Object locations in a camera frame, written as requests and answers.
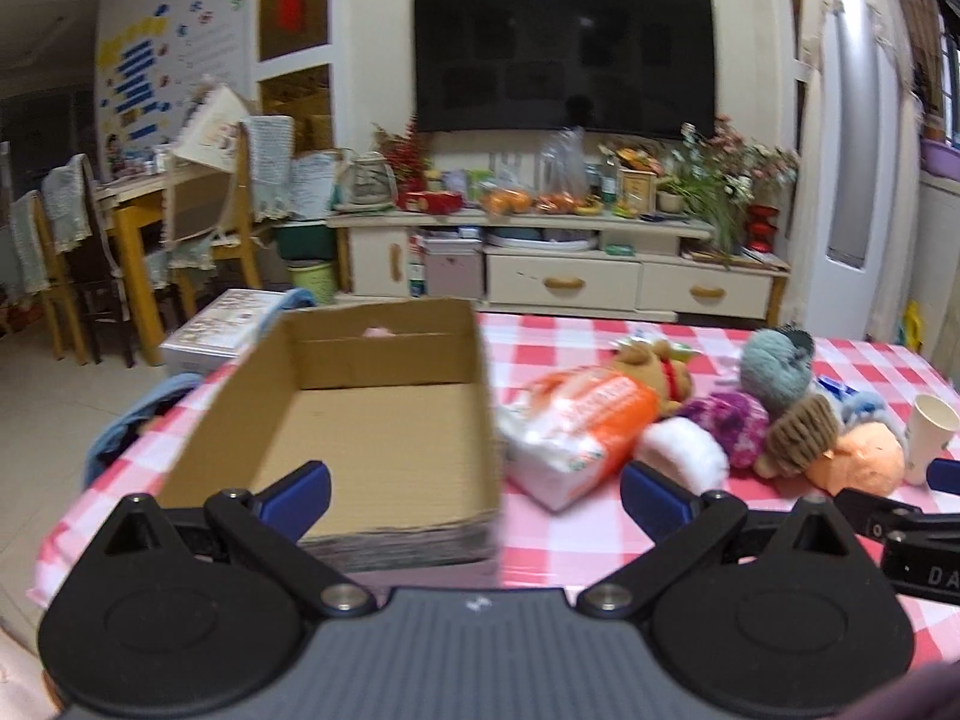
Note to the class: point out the framed picture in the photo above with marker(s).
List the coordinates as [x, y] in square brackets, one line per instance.
[637, 192]

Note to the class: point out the cream tv cabinet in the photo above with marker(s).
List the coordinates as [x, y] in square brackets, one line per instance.
[592, 266]

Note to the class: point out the white fluffy plush toy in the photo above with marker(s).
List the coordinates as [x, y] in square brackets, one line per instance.
[685, 453]

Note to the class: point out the yellow wooden chair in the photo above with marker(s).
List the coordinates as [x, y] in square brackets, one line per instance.
[207, 219]

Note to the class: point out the orange plush toy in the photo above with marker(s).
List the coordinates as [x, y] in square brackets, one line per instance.
[868, 458]

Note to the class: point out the white standing air conditioner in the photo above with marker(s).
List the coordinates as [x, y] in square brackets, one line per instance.
[856, 203]

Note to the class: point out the purple knitted plush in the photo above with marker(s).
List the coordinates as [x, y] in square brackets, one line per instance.
[737, 421]

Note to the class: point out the green waste bin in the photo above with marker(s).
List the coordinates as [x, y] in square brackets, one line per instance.
[318, 276]

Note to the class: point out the white paper cup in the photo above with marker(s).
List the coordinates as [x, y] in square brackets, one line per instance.
[930, 427]

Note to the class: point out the red gift box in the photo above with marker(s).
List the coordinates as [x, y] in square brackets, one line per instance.
[431, 202]

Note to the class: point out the bag of oranges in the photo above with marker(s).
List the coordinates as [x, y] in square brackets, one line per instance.
[505, 201]

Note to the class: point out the white blue plush toy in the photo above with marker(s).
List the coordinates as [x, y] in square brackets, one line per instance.
[863, 407]

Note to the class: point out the brown teddy bear red shirt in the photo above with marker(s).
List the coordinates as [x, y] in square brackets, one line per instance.
[652, 365]

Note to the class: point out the pink storage box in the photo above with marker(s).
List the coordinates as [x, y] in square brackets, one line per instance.
[455, 273]

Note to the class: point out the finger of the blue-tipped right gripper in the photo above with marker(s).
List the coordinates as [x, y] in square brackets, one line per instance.
[943, 476]
[875, 517]

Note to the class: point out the red vase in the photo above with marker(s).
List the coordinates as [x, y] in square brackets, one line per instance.
[761, 228]

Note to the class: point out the open cardboard box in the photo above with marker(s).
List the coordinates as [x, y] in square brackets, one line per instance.
[393, 398]

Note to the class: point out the purple plastic basin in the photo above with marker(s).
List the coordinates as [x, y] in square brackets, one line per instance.
[940, 159]

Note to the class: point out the grey-blue fuzzy plush ball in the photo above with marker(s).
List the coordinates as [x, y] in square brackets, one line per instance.
[776, 367]

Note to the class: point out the brown ribbed plush toy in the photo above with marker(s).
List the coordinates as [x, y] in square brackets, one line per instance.
[797, 438]

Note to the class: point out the potted flower plant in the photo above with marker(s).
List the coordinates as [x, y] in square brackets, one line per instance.
[720, 175]

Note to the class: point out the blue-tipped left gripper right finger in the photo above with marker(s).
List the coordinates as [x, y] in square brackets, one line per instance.
[687, 531]

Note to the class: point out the small blue carton box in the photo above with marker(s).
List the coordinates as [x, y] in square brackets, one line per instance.
[836, 388]

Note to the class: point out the clear plastic bag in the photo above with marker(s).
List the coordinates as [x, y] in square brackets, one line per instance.
[563, 165]

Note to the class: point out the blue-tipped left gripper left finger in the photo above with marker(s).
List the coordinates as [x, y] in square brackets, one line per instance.
[262, 530]

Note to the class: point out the black flat television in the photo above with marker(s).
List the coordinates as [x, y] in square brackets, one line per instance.
[622, 67]

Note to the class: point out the orange white tissue pack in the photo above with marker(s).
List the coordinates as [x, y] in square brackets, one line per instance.
[566, 433]

